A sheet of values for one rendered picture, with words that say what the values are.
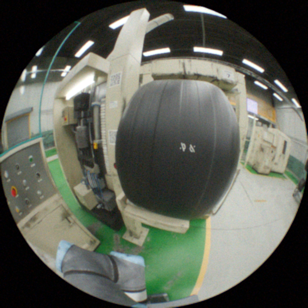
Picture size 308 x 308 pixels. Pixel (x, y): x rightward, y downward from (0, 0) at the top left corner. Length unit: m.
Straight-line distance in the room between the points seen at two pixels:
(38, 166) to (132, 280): 0.66
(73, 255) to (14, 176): 0.58
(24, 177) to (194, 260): 1.63
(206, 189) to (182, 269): 1.23
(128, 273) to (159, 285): 1.06
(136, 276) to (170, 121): 0.34
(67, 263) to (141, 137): 0.26
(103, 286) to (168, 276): 1.17
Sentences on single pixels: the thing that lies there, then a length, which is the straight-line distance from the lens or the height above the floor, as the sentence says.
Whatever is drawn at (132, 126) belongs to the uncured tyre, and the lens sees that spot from 0.17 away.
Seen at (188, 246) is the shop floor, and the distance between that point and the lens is 1.40.
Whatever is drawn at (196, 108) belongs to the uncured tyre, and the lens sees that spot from 0.17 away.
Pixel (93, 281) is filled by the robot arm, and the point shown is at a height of 1.14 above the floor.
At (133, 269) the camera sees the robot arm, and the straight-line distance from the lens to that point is 0.27.
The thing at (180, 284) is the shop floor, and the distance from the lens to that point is 1.36.
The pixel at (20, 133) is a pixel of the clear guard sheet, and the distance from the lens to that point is 0.65.
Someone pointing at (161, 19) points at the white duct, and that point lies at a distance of 1.49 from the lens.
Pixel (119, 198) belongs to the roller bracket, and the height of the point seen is 0.95.
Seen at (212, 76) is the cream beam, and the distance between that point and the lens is 0.71.
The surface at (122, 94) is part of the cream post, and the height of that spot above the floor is 1.42.
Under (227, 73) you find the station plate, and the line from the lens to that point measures 0.78.
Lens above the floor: 1.29
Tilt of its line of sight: 20 degrees down
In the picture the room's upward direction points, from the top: 3 degrees clockwise
